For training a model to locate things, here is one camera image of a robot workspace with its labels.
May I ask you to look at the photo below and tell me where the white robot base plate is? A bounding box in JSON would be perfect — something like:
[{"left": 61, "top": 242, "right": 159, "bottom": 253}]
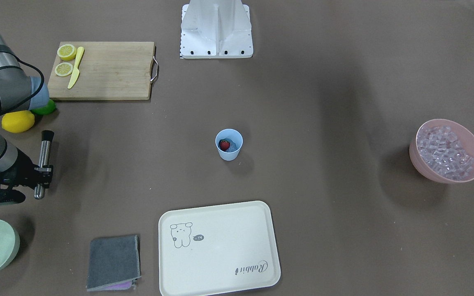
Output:
[{"left": 179, "top": 0, "right": 254, "bottom": 59}]

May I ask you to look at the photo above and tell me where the cream rabbit serving tray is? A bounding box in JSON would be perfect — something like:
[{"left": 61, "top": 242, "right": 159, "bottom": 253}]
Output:
[{"left": 158, "top": 201, "right": 281, "bottom": 296}]

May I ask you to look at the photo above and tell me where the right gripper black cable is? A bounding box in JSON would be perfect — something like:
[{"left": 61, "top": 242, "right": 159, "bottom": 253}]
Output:
[{"left": 0, "top": 58, "right": 45, "bottom": 123}]

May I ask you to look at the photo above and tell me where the pink bowl of ice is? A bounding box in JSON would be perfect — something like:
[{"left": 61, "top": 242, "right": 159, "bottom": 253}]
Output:
[{"left": 409, "top": 119, "right": 474, "bottom": 184}]

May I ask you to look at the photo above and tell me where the lemon slice lower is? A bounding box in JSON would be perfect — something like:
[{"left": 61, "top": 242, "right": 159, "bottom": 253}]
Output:
[{"left": 54, "top": 62, "right": 74, "bottom": 77}]

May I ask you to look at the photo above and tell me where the red strawberry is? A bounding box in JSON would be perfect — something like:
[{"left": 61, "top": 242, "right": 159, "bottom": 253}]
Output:
[{"left": 218, "top": 139, "right": 231, "bottom": 152}]

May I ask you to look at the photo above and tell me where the steel muddler black tip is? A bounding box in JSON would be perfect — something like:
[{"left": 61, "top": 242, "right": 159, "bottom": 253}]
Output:
[{"left": 34, "top": 130, "right": 54, "bottom": 200}]

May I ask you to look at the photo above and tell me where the light blue cup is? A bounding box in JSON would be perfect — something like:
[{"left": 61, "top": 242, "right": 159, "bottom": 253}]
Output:
[{"left": 215, "top": 129, "right": 243, "bottom": 161}]

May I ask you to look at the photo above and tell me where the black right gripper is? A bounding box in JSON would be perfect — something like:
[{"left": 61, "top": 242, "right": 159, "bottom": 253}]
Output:
[{"left": 0, "top": 150, "right": 54, "bottom": 205}]

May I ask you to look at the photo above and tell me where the yellow lemon lower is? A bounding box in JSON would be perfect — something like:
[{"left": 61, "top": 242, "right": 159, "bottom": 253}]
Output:
[{"left": 1, "top": 111, "right": 35, "bottom": 133}]

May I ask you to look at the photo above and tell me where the grey folded cloth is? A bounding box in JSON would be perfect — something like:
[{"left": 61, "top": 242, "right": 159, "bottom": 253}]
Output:
[{"left": 86, "top": 234, "right": 141, "bottom": 292}]

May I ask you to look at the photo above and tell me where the green lime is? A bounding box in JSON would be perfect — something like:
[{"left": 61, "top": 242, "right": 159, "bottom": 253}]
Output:
[{"left": 31, "top": 99, "right": 57, "bottom": 116}]

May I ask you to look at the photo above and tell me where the yellow plastic knife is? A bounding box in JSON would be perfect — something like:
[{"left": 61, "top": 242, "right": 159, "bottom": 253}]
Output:
[{"left": 67, "top": 46, "right": 85, "bottom": 89}]

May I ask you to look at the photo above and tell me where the lemon slice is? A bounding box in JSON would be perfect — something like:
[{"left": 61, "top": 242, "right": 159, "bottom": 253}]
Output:
[
  {"left": 54, "top": 62, "right": 74, "bottom": 77},
  {"left": 57, "top": 44, "right": 77, "bottom": 61}
]

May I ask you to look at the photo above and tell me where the lemon slice upper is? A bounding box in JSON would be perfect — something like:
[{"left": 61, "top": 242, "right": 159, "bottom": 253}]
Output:
[{"left": 57, "top": 44, "right": 77, "bottom": 61}]

